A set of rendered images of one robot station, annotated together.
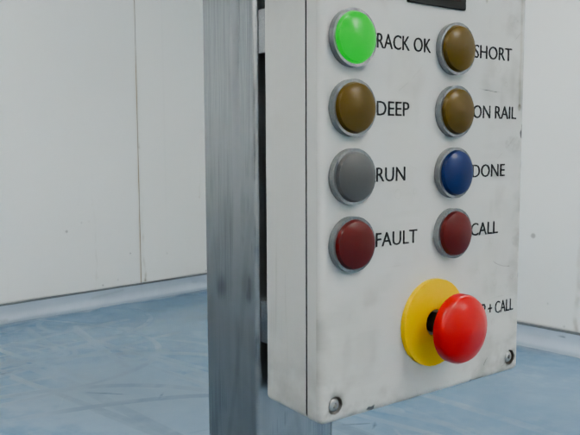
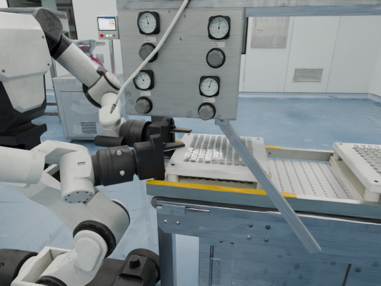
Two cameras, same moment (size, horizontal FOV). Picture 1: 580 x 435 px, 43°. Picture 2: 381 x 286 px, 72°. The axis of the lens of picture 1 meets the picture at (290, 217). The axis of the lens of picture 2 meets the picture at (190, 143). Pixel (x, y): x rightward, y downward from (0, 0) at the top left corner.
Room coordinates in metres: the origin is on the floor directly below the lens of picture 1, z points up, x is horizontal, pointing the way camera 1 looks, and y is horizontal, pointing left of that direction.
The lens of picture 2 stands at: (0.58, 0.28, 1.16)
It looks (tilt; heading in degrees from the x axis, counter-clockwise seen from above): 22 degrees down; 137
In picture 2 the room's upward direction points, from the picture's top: straight up
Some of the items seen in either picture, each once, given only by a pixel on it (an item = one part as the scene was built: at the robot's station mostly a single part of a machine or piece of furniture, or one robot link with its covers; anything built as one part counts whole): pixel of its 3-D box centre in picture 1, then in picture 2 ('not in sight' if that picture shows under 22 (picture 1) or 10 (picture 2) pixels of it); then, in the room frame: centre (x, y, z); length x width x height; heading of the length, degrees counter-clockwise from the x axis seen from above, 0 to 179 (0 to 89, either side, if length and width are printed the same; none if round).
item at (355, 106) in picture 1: (355, 107); not in sight; (0.39, -0.03, 0.98); 0.03 x 0.01 x 0.03; 127
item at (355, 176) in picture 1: (355, 176); not in sight; (0.39, -0.03, 0.95); 0.03 x 0.01 x 0.03; 127
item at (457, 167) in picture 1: (456, 173); not in sight; (0.44, -0.10, 0.95); 0.03 x 0.01 x 0.03; 127
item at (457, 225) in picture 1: (455, 233); not in sight; (0.44, -0.10, 0.91); 0.03 x 0.01 x 0.03; 127
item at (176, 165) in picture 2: not in sight; (220, 153); (0.16, 0.78, 0.87); 0.25 x 0.24 x 0.02; 37
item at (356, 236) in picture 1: (355, 244); not in sight; (0.39, -0.03, 0.91); 0.03 x 0.01 x 0.03; 127
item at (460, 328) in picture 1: (441, 324); not in sight; (0.42, -0.09, 0.86); 0.04 x 0.04 x 0.04; 37
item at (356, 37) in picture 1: (356, 37); not in sight; (0.39, -0.03, 1.02); 0.03 x 0.01 x 0.03; 127
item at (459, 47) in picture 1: (458, 48); not in sight; (0.44, -0.10, 1.02); 0.03 x 0.01 x 0.03; 127
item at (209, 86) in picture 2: not in sight; (209, 86); (0.26, 0.63, 1.08); 0.04 x 0.01 x 0.04; 37
